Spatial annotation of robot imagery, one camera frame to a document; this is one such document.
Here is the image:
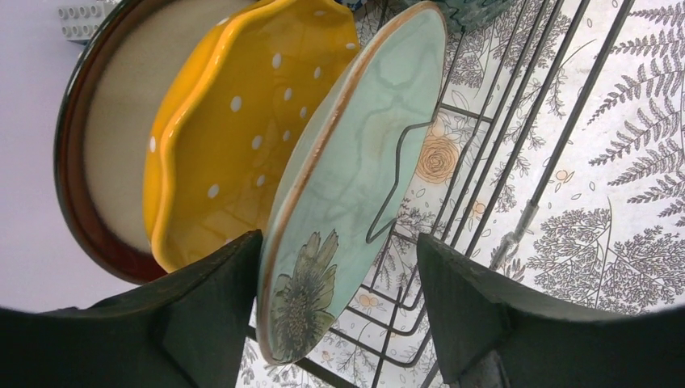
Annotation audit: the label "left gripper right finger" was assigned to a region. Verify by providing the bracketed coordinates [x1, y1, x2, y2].
[417, 234, 684, 387]

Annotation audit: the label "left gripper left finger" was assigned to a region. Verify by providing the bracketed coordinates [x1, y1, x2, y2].
[1, 230, 263, 387]

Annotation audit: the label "yellow dotted scalloped plate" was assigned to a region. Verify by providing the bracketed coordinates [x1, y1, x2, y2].
[143, 1, 359, 272]

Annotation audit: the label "mint green flower plate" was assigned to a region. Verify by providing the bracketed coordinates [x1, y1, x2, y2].
[256, 1, 447, 365]

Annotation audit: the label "floral tablecloth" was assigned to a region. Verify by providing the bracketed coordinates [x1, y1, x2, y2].
[235, 0, 685, 388]

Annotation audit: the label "beige plate dark red rim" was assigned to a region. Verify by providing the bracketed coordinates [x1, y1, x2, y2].
[53, 0, 246, 284]

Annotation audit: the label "dark green mug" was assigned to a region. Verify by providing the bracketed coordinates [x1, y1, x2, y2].
[437, 0, 514, 32]

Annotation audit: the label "blue grey lego bricks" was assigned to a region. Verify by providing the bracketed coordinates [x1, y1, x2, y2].
[57, 1, 115, 44]

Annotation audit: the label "black wire dish rack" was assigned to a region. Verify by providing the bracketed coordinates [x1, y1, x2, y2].
[243, 0, 638, 388]

